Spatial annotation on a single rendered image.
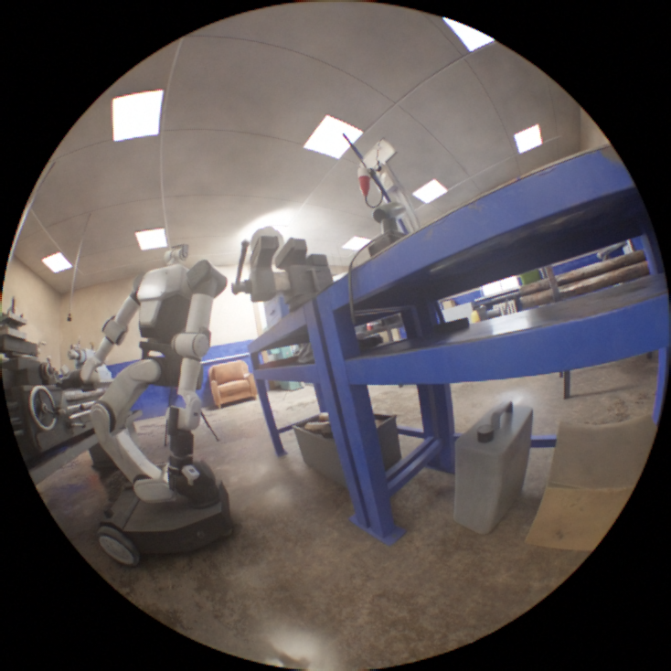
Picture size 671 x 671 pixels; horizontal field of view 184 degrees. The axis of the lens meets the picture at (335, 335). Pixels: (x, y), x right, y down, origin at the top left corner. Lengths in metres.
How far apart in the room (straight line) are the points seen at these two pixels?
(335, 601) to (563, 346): 0.78
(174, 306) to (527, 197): 0.98
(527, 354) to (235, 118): 3.00
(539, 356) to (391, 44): 2.92
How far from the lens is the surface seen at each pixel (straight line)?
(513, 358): 0.31
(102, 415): 1.03
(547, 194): 0.33
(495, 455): 0.59
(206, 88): 2.83
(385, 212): 0.55
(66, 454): 1.49
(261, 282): 0.64
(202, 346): 0.75
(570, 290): 1.67
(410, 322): 0.93
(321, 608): 0.77
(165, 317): 0.87
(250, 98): 2.85
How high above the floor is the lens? 0.71
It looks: 3 degrees up
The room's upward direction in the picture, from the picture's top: 13 degrees counter-clockwise
